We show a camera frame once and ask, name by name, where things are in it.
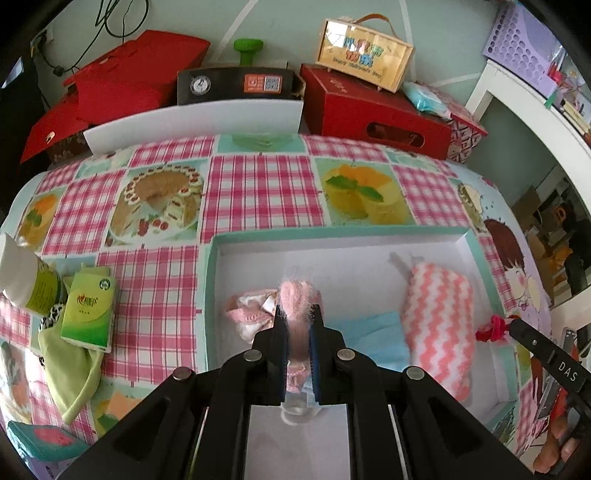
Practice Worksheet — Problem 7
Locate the light green cloth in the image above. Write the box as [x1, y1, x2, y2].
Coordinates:
[37, 323, 105, 425]

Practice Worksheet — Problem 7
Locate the pink white zigzag towel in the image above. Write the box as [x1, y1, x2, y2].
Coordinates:
[402, 261, 476, 402]

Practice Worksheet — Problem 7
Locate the black cardboard box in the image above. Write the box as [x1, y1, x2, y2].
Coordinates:
[177, 65, 305, 108]

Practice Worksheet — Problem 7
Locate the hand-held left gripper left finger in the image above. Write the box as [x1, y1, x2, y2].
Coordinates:
[58, 302, 286, 480]

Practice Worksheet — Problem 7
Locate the green tissue packet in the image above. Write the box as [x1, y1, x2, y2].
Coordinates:
[60, 264, 118, 354]

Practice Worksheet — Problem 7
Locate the orange gift box with handle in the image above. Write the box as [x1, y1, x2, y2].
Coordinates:
[316, 14, 414, 93]

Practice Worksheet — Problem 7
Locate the white bottle with green label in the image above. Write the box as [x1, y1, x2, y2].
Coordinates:
[0, 233, 65, 317]

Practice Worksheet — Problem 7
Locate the brown patterned box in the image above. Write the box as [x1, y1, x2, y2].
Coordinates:
[46, 131, 88, 162]

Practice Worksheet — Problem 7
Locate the black white spotted scrunchie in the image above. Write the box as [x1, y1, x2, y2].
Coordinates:
[39, 302, 65, 330]

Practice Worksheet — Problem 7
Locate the pink checked printed tablecloth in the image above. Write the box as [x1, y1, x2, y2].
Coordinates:
[0, 134, 555, 480]

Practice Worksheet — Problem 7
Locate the red cardboard box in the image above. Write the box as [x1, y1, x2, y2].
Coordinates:
[299, 63, 453, 160]

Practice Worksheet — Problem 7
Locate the large red paper bag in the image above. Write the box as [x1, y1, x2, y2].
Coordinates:
[21, 30, 211, 162]

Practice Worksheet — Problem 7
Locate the red hair tie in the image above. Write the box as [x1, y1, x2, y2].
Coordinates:
[475, 315, 511, 344]

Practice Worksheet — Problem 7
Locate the person's right hand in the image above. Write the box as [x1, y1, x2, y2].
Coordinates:
[532, 392, 573, 474]

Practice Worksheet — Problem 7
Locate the purple perforated basket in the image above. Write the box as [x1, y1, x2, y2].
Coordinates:
[482, 0, 568, 100]

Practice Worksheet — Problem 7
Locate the white box with teal rim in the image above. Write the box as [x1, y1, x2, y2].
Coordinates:
[201, 226, 520, 430]

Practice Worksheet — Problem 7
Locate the red patterned box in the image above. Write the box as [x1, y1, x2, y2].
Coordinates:
[445, 104, 488, 164]

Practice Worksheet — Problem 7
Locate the white board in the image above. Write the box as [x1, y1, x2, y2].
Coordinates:
[83, 99, 303, 155]

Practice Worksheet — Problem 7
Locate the brown cardboard box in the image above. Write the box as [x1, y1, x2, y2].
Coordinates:
[512, 187, 546, 232]

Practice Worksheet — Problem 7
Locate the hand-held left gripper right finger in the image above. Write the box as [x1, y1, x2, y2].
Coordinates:
[308, 302, 536, 480]

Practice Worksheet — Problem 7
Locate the pink fluffy plush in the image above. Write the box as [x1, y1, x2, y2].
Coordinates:
[276, 276, 322, 393]

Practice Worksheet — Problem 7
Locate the white shelf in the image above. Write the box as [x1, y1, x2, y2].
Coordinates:
[464, 60, 591, 259]

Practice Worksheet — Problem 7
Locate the light blue cloth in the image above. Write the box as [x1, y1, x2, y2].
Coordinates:
[323, 311, 411, 374]

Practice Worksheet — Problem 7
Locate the pink lace cloth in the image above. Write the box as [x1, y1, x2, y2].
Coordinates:
[225, 288, 280, 342]

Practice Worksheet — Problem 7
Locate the green dumbbell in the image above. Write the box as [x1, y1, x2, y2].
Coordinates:
[233, 39, 265, 70]

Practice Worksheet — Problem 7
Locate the teal pink pouch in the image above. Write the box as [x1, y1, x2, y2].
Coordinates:
[7, 420, 90, 462]

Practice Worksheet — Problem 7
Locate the black cable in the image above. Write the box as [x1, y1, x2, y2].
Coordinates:
[32, 0, 148, 77]

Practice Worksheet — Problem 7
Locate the colourful stationery pile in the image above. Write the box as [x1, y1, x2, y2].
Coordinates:
[545, 46, 591, 144]

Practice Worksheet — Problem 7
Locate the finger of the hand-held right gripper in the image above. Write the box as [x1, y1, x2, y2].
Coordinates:
[505, 318, 589, 400]

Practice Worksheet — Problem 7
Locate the blue wipes pack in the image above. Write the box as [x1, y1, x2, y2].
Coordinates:
[403, 80, 455, 121]

